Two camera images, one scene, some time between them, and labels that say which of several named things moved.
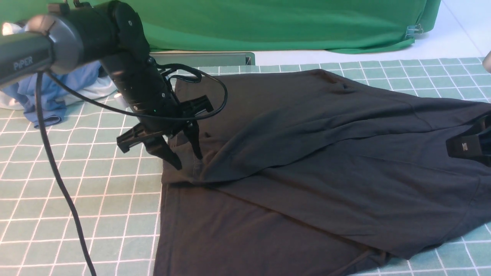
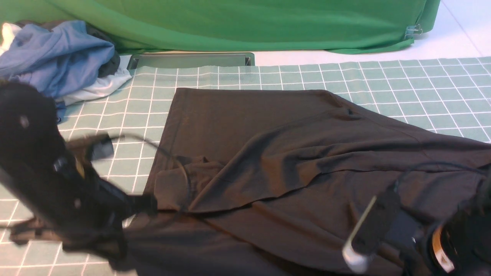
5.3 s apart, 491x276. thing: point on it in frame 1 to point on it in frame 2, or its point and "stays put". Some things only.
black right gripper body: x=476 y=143 to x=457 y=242
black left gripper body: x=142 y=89 to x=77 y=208
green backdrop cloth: x=286 y=26 stays put
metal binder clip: x=411 y=30 stays put
